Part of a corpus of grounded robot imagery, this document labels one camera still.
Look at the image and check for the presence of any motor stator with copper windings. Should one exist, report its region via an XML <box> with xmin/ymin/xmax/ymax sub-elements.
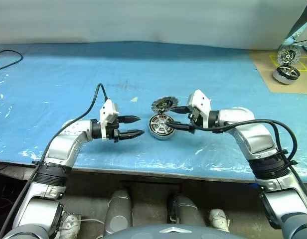
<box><xmin>148</xmin><ymin>112</ymin><xmax>178</xmax><ymax>141</ymax></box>

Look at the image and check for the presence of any dark grey robot right leg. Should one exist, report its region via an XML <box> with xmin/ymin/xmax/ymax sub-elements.
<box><xmin>168</xmin><ymin>194</ymin><xmax>207</xmax><ymax>228</ymax></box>

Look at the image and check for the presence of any dark grey spoked motor rotor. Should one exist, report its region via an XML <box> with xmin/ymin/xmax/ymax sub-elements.
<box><xmin>150</xmin><ymin>115</ymin><xmax>174</xmax><ymax>137</ymax></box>

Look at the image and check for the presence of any brown cardboard sheet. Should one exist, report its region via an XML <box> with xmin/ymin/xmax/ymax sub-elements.
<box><xmin>250</xmin><ymin>49</ymin><xmax>307</xmax><ymax>94</ymax></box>

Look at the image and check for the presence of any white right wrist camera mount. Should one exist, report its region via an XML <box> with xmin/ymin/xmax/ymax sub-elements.
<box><xmin>186</xmin><ymin>89</ymin><xmax>212</xmax><ymax>128</ymax></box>

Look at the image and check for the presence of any blue foam table mat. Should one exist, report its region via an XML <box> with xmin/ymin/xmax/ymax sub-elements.
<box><xmin>0</xmin><ymin>41</ymin><xmax>307</xmax><ymax>183</ymax></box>

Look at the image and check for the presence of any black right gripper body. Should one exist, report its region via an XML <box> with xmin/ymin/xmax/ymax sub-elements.
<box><xmin>188</xmin><ymin>110</ymin><xmax>203</xmax><ymax>134</ymax></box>

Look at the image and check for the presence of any dark grey robot left leg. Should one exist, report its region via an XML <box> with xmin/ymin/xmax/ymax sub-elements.
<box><xmin>103</xmin><ymin>189</ymin><xmax>133</xmax><ymax>236</ymax></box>

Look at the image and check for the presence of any grey panel with blue bracket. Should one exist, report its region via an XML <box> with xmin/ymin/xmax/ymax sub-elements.
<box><xmin>284</xmin><ymin>0</ymin><xmax>307</xmax><ymax>47</ymax></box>

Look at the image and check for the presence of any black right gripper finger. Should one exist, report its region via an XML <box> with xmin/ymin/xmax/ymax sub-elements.
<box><xmin>171</xmin><ymin>106</ymin><xmax>192</xmax><ymax>115</ymax></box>
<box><xmin>166</xmin><ymin>120</ymin><xmax>194</xmax><ymax>133</ymax></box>

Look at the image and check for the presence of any grey robot torso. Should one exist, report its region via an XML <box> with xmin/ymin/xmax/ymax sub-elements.
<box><xmin>101</xmin><ymin>224</ymin><xmax>220</xmax><ymax>239</ymax></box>

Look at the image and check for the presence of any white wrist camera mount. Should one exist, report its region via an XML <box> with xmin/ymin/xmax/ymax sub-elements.
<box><xmin>99</xmin><ymin>99</ymin><xmax>120</xmax><ymax>142</ymax></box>
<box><xmin>186</xmin><ymin>89</ymin><xmax>212</xmax><ymax>128</ymax></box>

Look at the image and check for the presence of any thin black looped cable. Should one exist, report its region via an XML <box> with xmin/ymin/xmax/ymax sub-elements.
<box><xmin>0</xmin><ymin>49</ymin><xmax>23</xmax><ymax>73</ymax></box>

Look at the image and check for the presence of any silver rotor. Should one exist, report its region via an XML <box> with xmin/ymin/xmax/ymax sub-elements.
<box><xmin>272</xmin><ymin>63</ymin><xmax>301</xmax><ymax>86</ymax></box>

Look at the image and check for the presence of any round motor circuit board disc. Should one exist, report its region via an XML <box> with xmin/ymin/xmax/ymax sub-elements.
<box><xmin>151</xmin><ymin>96</ymin><xmax>178</xmax><ymax>114</ymax></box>

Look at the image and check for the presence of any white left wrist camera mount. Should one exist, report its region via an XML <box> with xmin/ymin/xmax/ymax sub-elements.
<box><xmin>99</xmin><ymin>99</ymin><xmax>120</xmax><ymax>142</ymax></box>

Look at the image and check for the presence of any dark grey robot leg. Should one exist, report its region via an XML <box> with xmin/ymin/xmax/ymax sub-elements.
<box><xmin>168</xmin><ymin>194</ymin><xmax>207</xmax><ymax>228</ymax></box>
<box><xmin>103</xmin><ymin>189</ymin><xmax>133</xmax><ymax>236</ymax></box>

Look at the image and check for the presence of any white shoe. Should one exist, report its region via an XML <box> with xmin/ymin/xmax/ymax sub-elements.
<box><xmin>209</xmin><ymin>209</ymin><xmax>230</xmax><ymax>233</ymax></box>
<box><xmin>59</xmin><ymin>211</ymin><xmax>82</xmax><ymax>236</ymax></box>

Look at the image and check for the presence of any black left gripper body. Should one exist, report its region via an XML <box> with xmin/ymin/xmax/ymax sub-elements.
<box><xmin>104</xmin><ymin>116</ymin><xmax>122</xmax><ymax>144</ymax></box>

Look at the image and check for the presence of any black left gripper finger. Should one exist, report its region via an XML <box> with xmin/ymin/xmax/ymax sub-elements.
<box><xmin>118</xmin><ymin>129</ymin><xmax>146</xmax><ymax>140</ymax></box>
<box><xmin>117</xmin><ymin>115</ymin><xmax>142</xmax><ymax>124</ymax></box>

